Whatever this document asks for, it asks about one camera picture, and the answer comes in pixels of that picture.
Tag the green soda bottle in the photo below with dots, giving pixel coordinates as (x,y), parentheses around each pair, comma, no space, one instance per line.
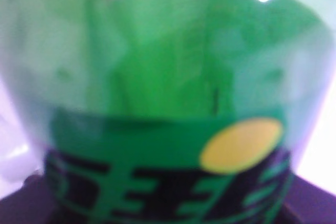
(165,111)

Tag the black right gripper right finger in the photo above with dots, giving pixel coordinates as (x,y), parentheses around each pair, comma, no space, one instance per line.
(306,203)

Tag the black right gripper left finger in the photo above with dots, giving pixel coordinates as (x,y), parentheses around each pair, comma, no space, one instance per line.
(33,203)

